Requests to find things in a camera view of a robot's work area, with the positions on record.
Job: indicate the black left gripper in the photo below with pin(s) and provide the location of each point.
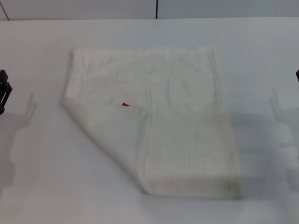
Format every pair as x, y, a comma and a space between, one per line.
1, 110

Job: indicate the white ribbed towel red tag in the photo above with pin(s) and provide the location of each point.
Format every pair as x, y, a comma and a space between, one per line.
163, 116

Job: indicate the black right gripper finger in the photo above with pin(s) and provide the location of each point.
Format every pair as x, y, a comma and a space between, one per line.
297, 75

